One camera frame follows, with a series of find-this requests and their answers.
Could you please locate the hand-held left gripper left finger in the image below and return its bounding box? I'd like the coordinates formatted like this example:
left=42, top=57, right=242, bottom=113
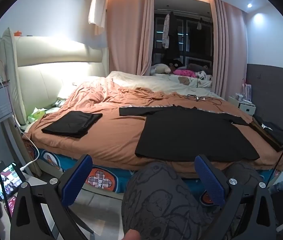
left=10, top=154, right=94, bottom=240

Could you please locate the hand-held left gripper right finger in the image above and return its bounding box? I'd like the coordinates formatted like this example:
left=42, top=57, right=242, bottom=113
left=194, top=154, right=278, bottom=240

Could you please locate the black long-sleeved shirt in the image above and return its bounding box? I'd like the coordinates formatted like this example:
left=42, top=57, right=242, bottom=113
left=119, top=105, right=260, bottom=162

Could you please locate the person's left hand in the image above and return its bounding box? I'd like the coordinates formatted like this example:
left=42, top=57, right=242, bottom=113
left=124, top=229, right=141, bottom=240

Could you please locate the dark garment with white print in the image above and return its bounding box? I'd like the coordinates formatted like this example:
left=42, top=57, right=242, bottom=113
left=253, top=115, right=283, bottom=145

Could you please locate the blue patterned bed sheet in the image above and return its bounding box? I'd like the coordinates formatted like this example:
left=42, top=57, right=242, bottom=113
left=23, top=140, right=282, bottom=205

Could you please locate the person's left leg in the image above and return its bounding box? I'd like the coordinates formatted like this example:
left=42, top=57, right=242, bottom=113
left=121, top=161, right=232, bottom=240

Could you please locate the folded black garment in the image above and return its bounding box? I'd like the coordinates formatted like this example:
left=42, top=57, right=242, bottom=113
left=42, top=111, right=104, bottom=139

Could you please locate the white bedside cabinet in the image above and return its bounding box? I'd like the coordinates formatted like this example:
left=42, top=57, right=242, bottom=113
left=228, top=95, right=257, bottom=117

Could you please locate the tablet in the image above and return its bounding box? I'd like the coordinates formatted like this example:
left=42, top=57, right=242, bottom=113
left=0, top=162, right=27, bottom=202

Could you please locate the green tissue pack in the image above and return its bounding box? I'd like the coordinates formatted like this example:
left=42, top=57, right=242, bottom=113
left=27, top=107, right=46, bottom=123

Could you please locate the cream padded headboard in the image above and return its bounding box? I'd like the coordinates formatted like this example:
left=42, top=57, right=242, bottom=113
left=0, top=27, right=109, bottom=125

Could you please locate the bear print cream pillow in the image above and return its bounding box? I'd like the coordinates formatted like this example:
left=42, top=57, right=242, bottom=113
left=171, top=74, right=212, bottom=88

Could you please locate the cow print plush toy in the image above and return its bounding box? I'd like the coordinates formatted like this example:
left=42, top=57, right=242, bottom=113
left=196, top=71, right=213, bottom=81

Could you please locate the bedside storage rack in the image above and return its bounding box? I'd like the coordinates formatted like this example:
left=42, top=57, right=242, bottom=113
left=0, top=80, right=14, bottom=120

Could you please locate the pink plush toy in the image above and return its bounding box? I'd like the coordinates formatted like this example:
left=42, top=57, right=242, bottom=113
left=173, top=69, right=197, bottom=78

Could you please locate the grey plush toy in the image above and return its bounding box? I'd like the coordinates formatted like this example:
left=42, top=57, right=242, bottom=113
left=186, top=63, right=208, bottom=72

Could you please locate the pink curtain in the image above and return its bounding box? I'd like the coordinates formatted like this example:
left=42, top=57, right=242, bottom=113
left=107, top=0, right=155, bottom=77
left=211, top=0, right=247, bottom=98

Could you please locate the white duvet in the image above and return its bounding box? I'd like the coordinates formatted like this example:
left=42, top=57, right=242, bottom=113
left=107, top=71, right=222, bottom=99

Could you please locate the black bear plush toy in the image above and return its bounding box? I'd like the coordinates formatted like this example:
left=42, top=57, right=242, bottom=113
left=168, top=59, right=183, bottom=69

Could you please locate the white plush toy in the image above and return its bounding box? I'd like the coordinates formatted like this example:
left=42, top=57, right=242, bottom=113
left=149, top=63, right=172, bottom=75

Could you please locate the dark window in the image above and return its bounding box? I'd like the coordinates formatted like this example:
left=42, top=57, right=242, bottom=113
left=153, top=0, right=214, bottom=68

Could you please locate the black hanging coat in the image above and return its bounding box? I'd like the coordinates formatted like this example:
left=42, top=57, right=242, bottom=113
left=168, top=11, right=179, bottom=60

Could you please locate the floral hanging garment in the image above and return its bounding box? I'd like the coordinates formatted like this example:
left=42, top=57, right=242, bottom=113
left=161, top=14, right=170, bottom=49

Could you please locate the white hanging garment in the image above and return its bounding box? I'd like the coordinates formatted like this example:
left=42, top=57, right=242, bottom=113
left=89, top=0, right=107, bottom=35

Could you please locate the white charging cable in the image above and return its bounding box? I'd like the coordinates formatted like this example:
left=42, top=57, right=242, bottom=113
left=14, top=120, right=39, bottom=173

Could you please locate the pink wire rack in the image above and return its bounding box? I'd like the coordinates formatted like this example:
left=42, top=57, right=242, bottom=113
left=241, top=78, right=253, bottom=103

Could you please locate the thin black cable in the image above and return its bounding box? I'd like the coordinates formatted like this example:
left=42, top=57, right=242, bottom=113
left=183, top=94, right=225, bottom=105

